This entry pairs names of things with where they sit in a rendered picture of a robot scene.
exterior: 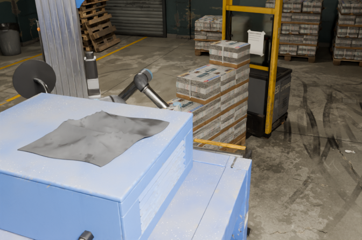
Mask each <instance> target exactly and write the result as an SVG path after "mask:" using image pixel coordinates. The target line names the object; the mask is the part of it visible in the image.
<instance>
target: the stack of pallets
mask: <svg viewBox="0 0 362 240"><path fill-rule="evenodd" d="M106 1H108V0H84V1H83V3H82V4H81V6H80V8H78V12H79V19H80V27H81V36H82V44H83V48H86V51H91V50H93V49H94V47H93V48H92V41H91V40H90V37H89V33H88V32H87V31H88V30H87V28H86V27H85V24H84V22H86V21H89V20H92V19H96V18H99V17H102V16H105V15H108V14H107V13H108V11H105V6H106ZM97 3H101V5H100V6H98V5H96V4H97ZM98 8H99V11H96V9H98ZM99 14H102V16H98V15H99ZM98 31H99V29H98V30H95V31H92V33H95V32H98Z"/></svg>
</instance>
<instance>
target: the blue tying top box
mask: <svg viewBox="0 0 362 240"><path fill-rule="evenodd" d="M101 110H103V111H104V112H107V113H110V114H115V115H120V116H127V117H133V118H149V119H158V120H163V121H167V122H170V123H169V125H168V126H167V128H166V129H165V130H163V131H162V132H160V133H158V134H155V135H153V136H149V137H144V138H142V139H140V140H138V141H137V142H136V143H135V144H133V145H132V146H131V147H130V148H129V149H128V150H126V151H125V152H124V153H123V154H121V155H120V156H118V157H116V158H115V159H113V160H112V161H111V162H109V163H108V164H106V165H105V166H103V167H98V166H96V165H94V164H91V163H87V162H82V161H73V160H60V159H52V158H49V157H44V156H41V155H37V154H33V153H29V152H24V151H19V150H17V149H19V148H21V147H24V146H26V145H28V144H30V143H32V142H34V141H36V140H38V139H40V138H41V137H43V136H44V135H46V134H48V133H50V132H52V131H54V130H55V129H57V128H58V126H60V125H61V124H62V123H63V122H64V121H67V120H68V119H74V120H79V119H81V118H84V117H86V116H88V115H91V114H94V113H96V112H100V111H101ZM192 117H193V113H188V112H180V111H172V110H167V109H159V108H151V107H144V106H136V105H128V104H121V103H115V102H108V101H100V100H92V99H85V98H77V97H69V96H64V95H56V94H49V93H39V94H37V95H35V96H34V97H32V98H29V99H27V100H25V101H23V102H21V103H19V104H17V105H15V106H13V107H11V108H9V109H6V110H4V111H2V112H0V229H3V230H7V231H10V232H13V233H16V234H19V235H22V236H25V237H29V238H32V239H35V240H78V239H79V237H80V236H81V234H82V233H83V232H84V231H85V230H87V231H90V232H91V233H92V234H93V236H94V238H93V240H147V239H148V238H149V236H150V235H151V233H152V231H153V230H154V228H155V226H156V225H157V223H158V222H159V220H160V219H161V217H162V215H163V214H164V212H165V211H166V209H167V207H168V206H169V204H170V203H171V201H172V199H173V198H174V196H175V195H176V193H177V191H178V190H179V188H180V186H181V185H182V183H183V182H184V180H185V179H186V177H187V175H188V174H189V172H190V170H191V169H192V167H193V133H192Z"/></svg>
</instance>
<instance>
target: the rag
mask: <svg viewBox="0 0 362 240"><path fill-rule="evenodd" d="M169 123H170V122H167V121H163V120H158V119H149V118H133V117H127V116H120V115H115V114H110V113H107V112H104V111H103V110H101V111H100V112H96V113H94V114H91V115H88V116H86V117H84V118H81V119H79V120H74V119H68V120H67V121H64V122H63V123H62V124H61V125H60V126H58V128H57V129H55V130H54V131H52V132H50V133H48V134H46V135H44V136H43V137H41V138H40V139H38V140H36V141H34V142H32V143H30V144H28V145H26V146H24V147H21V148H19V149H17V150H19V151H24V152H29V153H33V154H37V155H41V156H44V157H49V158H52V159H60V160H73V161H82V162H87V163H91V164H94V165H96V166H98V167H103V166H105V165H106V164H108V163H109V162H111V161H112V160H113V159H115V158H116V157H118V156H120V155H121V154H123V153H124V152H125V151H126V150H128V149H129V148H130V147H131V146H132V145H133V144H135V143H136V142H137V141H138V140H140V139H142V138H144V137H149V136H153V135H155V134H158V133H160V132H162V131H163V130H165V129H166V128H167V126H168V125H169Z"/></svg>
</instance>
